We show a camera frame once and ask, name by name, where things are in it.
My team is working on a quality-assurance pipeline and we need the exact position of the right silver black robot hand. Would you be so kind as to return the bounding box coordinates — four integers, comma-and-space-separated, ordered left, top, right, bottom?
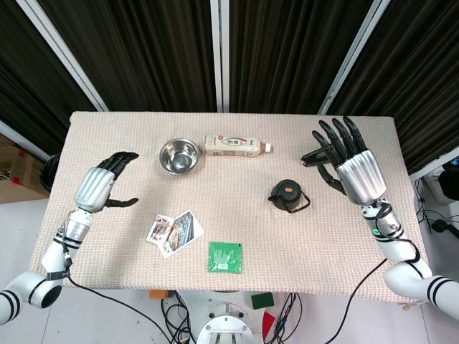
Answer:
311, 116, 389, 207

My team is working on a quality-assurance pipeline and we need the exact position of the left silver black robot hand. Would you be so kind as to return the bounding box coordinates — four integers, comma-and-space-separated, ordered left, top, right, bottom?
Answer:
73, 150, 140, 216

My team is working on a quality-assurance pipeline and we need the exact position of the black teapot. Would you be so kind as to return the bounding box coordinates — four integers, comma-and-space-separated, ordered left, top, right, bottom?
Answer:
267, 178, 312, 214

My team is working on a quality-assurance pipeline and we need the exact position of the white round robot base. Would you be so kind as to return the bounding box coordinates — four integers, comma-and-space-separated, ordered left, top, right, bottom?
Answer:
177, 289, 280, 344

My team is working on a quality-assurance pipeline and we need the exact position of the black stapler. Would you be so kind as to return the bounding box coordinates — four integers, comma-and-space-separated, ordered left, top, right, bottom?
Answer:
301, 145, 333, 169

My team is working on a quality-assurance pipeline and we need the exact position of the cardboard box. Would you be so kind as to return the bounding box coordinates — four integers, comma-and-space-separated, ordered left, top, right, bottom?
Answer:
0, 132, 49, 204

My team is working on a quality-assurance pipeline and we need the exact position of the playing card deck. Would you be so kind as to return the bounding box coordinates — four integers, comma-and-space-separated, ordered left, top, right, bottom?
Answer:
146, 214, 176, 244

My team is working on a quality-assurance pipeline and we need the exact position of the black and white device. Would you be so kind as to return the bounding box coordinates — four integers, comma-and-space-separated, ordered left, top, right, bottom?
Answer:
428, 163, 459, 206

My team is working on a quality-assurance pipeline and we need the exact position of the stainless steel bowl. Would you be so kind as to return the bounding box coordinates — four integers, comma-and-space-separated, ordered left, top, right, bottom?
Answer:
158, 138, 201, 176

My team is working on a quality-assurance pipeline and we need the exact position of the dragon picture postcard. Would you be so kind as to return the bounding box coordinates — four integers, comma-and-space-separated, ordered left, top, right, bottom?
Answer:
157, 210, 205, 259

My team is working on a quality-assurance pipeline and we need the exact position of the black curtain panel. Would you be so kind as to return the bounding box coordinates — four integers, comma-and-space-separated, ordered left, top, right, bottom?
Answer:
329, 0, 459, 176
0, 0, 98, 153
227, 0, 377, 115
37, 0, 218, 113

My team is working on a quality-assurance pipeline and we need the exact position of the beige milk tea bottle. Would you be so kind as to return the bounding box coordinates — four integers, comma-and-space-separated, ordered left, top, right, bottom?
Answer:
204, 133, 273, 158

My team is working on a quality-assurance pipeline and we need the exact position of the beige woven tablecloth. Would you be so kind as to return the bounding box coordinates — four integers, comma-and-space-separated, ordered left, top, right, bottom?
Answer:
27, 110, 435, 309

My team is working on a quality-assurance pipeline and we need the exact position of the green sachet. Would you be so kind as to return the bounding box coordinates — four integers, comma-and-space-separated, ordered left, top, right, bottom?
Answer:
207, 242, 244, 274

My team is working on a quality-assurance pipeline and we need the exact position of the green block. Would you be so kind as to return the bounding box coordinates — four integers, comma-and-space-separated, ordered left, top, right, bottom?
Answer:
250, 292, 275, 310

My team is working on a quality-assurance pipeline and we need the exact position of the white partition frame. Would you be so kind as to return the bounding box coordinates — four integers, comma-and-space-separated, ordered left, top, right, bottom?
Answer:
0, 120, 49, 161
21, 0, 108, 112
408, 146, 459, 182
318, 0, 395, 115
209, 0, 230, 112

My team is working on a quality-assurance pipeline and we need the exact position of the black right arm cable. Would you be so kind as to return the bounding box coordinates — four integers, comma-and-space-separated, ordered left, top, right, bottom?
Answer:
321, 202, 422, 344

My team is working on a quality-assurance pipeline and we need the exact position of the black floor cable bundle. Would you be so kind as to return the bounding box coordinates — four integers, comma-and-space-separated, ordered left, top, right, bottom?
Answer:
160, 292, 197, 344
274, 292, 306, 344

